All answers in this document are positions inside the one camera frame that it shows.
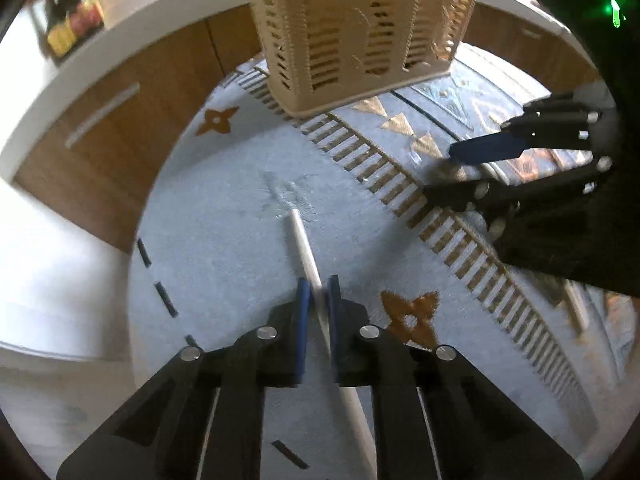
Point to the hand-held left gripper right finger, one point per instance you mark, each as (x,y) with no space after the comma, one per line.
(334,330)

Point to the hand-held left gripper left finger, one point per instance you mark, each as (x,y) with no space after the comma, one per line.
(301,330)

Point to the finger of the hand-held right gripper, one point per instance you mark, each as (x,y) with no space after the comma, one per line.
(485,147)
(525,187)

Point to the light wooden chopstick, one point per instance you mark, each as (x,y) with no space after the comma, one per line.
(575,305)
(305,250)

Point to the yellow plastic utensil basket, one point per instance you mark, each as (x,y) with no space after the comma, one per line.
(320,35)

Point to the wooden base cabinet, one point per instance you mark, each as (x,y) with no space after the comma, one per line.
(150,125)

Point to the red label sauce bottle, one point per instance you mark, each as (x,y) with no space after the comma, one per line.
(87,15)

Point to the yellow label sauce bottle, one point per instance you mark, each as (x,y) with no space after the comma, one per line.
(60,35)

